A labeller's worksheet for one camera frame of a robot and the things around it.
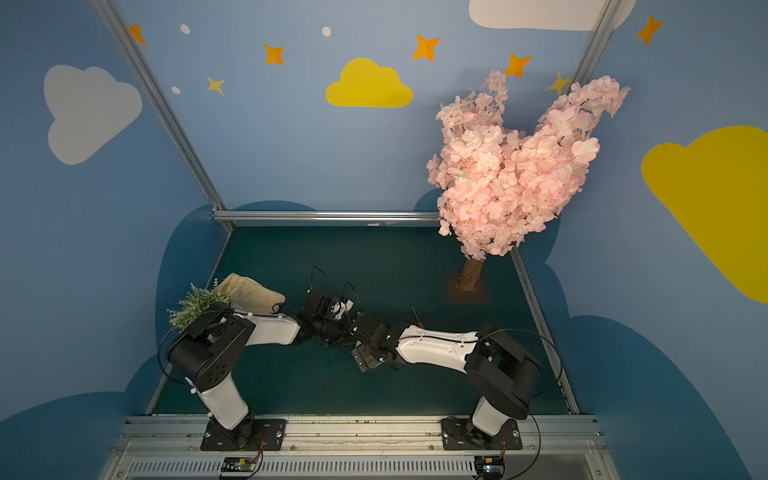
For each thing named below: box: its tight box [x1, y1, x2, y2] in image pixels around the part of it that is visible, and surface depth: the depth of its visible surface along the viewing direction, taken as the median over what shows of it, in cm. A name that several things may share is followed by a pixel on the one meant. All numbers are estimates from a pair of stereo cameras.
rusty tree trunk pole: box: [460, 259, 484, 292], surface depth 98 cm
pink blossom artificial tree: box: [427, 71, 630, 258], surface depth 58 cm
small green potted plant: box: [166, 278, 238, 333], surface depth 80 cm
